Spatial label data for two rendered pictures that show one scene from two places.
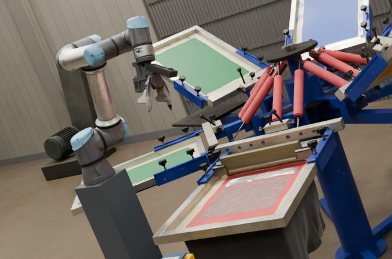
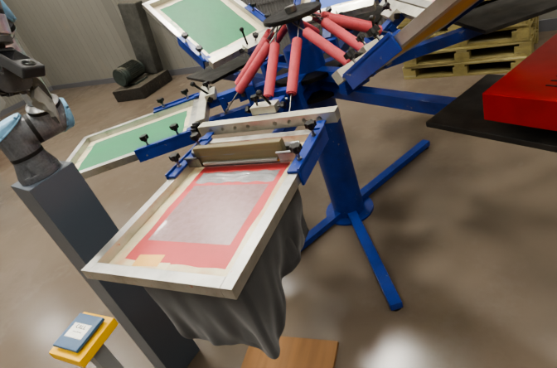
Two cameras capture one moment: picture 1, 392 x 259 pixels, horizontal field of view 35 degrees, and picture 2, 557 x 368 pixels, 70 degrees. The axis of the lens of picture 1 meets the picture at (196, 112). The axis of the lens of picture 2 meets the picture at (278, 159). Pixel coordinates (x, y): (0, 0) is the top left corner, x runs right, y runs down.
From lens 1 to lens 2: 1.42 m
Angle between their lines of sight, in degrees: 17
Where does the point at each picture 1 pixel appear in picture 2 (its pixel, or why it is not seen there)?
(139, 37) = not seen: outside the picture
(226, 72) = (233, 29)
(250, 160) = (225, 155)
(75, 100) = (136, 37)
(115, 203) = (58, 207)
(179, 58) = (188, 12)
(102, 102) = not seen: hidden behind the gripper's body
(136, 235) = (94, 236)
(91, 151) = (16, 147)
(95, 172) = (28, 171)
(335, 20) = not seen: outside the picture
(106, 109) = not seen: hidden behind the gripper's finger
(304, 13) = not seen: outside the picture
